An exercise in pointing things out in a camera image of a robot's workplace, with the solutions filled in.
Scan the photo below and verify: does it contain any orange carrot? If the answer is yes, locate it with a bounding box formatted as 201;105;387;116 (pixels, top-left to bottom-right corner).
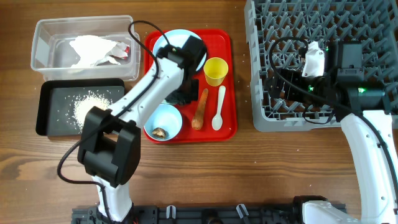
192;88;208;130

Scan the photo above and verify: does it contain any yellow plastic cup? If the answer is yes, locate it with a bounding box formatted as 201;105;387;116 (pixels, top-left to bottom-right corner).
203;57;229;86

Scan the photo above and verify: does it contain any light blue bowl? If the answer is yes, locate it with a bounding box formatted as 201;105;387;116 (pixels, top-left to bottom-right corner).
144;104;183;141

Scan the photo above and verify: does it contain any brown food scrap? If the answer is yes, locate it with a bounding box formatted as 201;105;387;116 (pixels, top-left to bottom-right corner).
152;128;168;139

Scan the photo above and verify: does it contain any light blue plate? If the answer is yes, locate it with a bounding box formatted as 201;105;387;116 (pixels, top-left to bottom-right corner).
152;29;207;75

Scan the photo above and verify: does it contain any white rice pile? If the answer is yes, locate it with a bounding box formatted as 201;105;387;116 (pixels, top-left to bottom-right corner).
65;90;113;133

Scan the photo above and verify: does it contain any white paper napkin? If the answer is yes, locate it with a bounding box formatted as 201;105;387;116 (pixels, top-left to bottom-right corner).
70;35;131;68

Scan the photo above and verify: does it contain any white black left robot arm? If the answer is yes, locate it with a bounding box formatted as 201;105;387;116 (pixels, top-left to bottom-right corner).
77;36;206;223

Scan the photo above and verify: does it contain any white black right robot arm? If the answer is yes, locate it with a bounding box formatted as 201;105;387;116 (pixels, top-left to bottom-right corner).
269;39;397;223

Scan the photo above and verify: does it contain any grey dishwasher rack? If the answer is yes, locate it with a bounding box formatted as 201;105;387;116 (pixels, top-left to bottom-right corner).
244;0;397;132

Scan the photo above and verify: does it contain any clear plastic waste bin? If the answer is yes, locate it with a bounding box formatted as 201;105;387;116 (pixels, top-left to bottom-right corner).
30;15;141;81

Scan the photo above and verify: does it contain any black food waste tray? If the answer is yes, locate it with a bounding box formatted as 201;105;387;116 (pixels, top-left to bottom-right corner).
35;78;125;137

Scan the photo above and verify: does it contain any white plastic spoon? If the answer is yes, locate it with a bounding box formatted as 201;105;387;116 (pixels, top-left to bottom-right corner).
211;85;226;131

